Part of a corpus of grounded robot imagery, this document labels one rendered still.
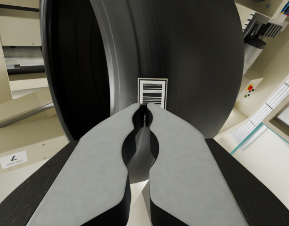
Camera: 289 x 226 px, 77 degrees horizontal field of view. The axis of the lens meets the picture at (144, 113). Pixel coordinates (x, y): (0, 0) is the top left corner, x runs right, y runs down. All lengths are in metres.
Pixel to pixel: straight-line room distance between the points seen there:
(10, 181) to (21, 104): 2.27
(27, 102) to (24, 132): 0.13
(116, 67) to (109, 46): 0.03
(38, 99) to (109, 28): 0.72
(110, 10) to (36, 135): 0.73
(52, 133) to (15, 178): 2.29
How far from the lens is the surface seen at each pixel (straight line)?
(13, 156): 0.93
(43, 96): 0.96
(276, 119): 0.88
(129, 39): 0.26
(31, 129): 0.95
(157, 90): 0.25
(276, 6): 0.56
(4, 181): 3.19
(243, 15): 0.70
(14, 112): 0.96
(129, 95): 0.26
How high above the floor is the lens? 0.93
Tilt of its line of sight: 39 degrees up
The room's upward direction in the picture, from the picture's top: 158 degrees counter-clockwise
